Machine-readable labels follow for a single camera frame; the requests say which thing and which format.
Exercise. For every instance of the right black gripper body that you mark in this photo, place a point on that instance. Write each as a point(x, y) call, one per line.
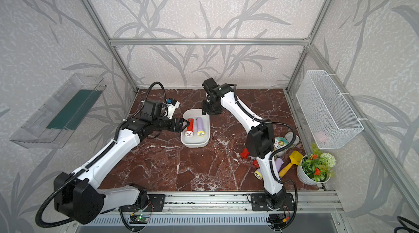
point(209, 107)

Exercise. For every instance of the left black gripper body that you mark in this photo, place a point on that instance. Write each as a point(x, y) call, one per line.
point(162, 123)

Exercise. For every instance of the purple flashlight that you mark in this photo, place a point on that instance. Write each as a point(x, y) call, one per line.
point(258, 174)
point(278, 163)
point(200, 127)

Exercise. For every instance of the red flashlight long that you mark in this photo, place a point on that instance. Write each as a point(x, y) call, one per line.
point(244, 154)

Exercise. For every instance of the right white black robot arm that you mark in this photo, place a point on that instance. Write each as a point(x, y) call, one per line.
point(260, 135)

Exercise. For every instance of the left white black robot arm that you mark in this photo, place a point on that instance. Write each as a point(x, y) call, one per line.
point(77, 196)

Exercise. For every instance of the round jar with label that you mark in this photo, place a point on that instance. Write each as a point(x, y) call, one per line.
point(280, 142)

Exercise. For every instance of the green shelf liner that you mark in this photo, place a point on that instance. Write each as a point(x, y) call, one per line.
point(75, 110)

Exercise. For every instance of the round tin can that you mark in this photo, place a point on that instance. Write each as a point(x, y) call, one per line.
point(289, 137)

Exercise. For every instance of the yellow toy shovel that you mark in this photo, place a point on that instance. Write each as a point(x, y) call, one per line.
point(295, 159)

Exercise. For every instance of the potted artificial flower plant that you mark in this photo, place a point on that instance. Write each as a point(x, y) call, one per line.
point(316, 168)

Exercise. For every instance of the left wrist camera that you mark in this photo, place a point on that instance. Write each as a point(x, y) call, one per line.
point(171, 105)

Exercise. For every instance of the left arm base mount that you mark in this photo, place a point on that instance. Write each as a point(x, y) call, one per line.
point(154, 203)

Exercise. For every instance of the clear plastic wall shelf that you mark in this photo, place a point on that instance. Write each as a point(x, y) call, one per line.
point(34, 134)

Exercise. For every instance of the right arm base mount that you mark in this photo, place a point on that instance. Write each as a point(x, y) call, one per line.
point(265, 202)

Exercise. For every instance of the white wire mesh basket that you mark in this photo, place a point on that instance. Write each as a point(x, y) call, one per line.
point(331, 119)

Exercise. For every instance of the aluminium front rail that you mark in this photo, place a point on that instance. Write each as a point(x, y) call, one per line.
point(238, 203)

